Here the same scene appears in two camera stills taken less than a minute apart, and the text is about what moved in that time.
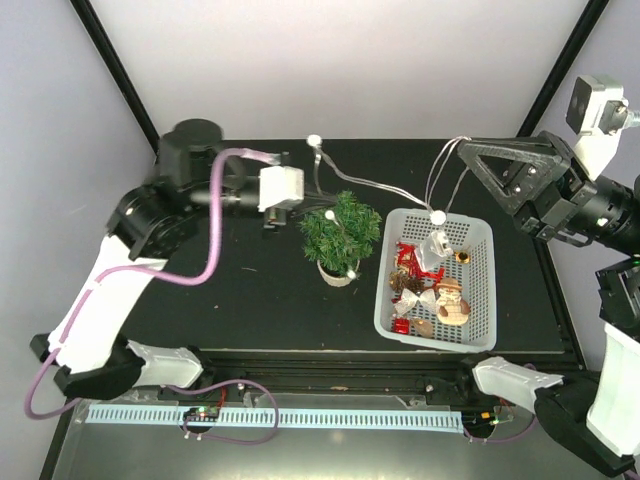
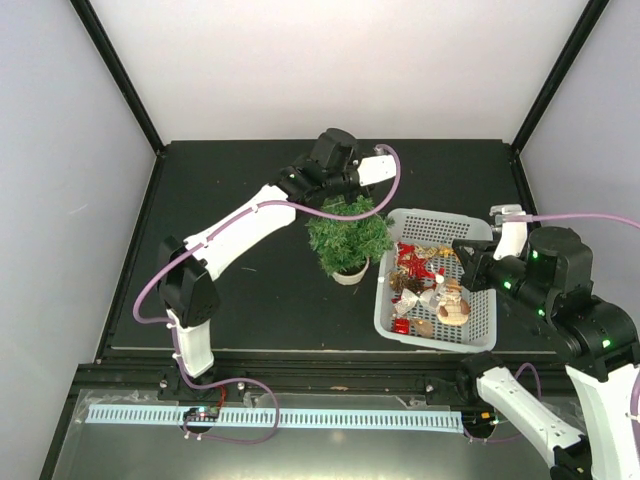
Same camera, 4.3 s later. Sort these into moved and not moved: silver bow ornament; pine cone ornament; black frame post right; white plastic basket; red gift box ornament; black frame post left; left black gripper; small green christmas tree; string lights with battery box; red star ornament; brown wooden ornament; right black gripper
Moved: small green christmas tree; left black gripper; right black gripper; string lights with battery box
Not moved: red star ornament; silver bow ornament; pine cone ornament; black frame post right; white plastic basket; black frame post left; red gift box ornament; brown wooden ornament
